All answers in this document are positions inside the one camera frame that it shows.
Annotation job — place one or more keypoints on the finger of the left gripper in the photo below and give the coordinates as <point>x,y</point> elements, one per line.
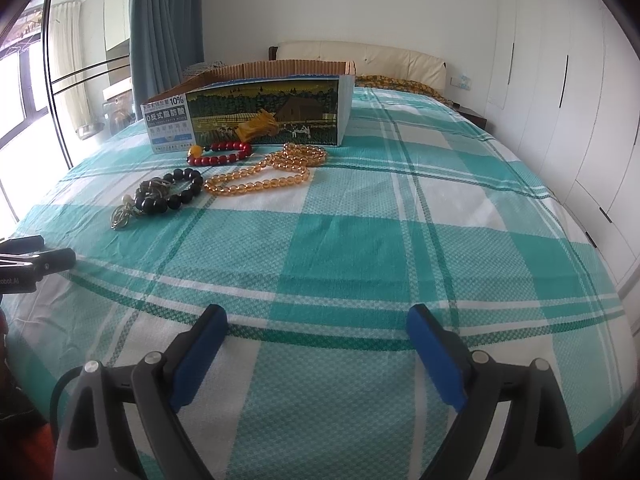
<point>36,265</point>
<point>28,247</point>

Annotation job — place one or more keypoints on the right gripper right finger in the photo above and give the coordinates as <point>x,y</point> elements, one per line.
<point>537,441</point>

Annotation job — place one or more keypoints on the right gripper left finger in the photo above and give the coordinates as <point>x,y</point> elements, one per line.
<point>92,437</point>

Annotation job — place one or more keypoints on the silver knot ring charm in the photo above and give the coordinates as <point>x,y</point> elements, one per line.
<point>123,213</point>

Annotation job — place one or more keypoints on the washing machine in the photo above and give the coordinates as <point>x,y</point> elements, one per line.
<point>119,111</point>

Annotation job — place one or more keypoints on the black framed glass door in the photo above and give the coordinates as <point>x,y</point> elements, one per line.
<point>60,62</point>

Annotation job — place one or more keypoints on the pile of clothes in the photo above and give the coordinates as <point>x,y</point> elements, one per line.
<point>200,67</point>

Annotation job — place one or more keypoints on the teal plaid bed sheet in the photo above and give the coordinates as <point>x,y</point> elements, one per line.
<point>317,378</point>

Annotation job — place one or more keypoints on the blue curtain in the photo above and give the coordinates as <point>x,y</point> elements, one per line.
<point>166,37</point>

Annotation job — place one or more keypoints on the printed cardboard box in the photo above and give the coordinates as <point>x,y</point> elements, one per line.
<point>266,102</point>

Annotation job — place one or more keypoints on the dark wooden nightstand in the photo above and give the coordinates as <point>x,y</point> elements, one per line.
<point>476,118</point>

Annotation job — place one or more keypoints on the white wardrobe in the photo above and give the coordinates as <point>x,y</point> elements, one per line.
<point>564,97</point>

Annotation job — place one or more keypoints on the cream padded headboard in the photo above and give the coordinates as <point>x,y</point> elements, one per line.
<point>369,59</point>

